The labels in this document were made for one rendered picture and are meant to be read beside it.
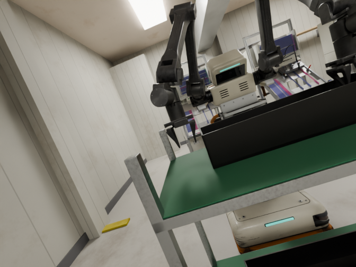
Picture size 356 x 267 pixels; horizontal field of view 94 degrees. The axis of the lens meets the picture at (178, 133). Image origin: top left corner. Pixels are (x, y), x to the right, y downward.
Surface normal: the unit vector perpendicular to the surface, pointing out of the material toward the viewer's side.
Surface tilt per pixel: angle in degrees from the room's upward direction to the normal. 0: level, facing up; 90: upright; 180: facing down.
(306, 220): 90
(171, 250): 90
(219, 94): 98
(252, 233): 90
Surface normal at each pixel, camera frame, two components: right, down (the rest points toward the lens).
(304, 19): -0.05, 0.15
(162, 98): -0.30, 0.22
